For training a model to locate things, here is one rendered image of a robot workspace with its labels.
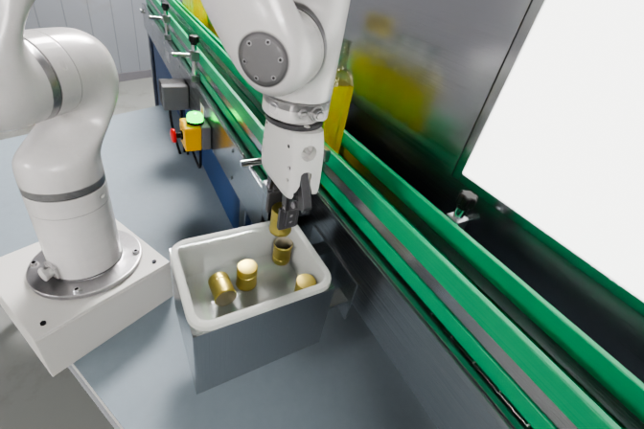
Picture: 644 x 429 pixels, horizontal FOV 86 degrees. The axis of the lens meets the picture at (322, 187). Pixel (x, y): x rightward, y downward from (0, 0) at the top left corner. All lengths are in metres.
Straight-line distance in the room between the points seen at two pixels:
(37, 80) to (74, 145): 0.12
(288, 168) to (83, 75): 0.35
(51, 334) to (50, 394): 0.97
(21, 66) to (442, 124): 0.61
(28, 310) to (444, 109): 0.79
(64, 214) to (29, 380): 1.14
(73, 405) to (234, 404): 0.99
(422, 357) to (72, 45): 0.67
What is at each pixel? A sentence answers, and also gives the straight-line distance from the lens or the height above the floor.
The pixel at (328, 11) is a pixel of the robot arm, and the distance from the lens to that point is 0.38.
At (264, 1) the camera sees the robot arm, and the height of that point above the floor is 1.39.
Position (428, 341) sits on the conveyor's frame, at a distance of 0.53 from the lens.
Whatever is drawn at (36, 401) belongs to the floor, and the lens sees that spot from 1.71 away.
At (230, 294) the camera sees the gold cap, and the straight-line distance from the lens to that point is 0.61.
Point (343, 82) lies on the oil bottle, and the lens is 0.67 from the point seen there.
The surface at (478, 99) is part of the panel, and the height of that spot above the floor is 1.29.
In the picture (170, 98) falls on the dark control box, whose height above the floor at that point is 0.97.
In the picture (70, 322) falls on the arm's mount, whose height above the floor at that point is 0.86.
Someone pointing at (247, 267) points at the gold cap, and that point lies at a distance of 0.60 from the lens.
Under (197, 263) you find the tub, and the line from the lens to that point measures 0.64.
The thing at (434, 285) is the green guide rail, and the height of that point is 1.09.
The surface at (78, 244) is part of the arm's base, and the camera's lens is 0.73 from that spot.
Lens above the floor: 1.43
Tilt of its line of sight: 34 degrees down
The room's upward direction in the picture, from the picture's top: 12 degrees clockwise
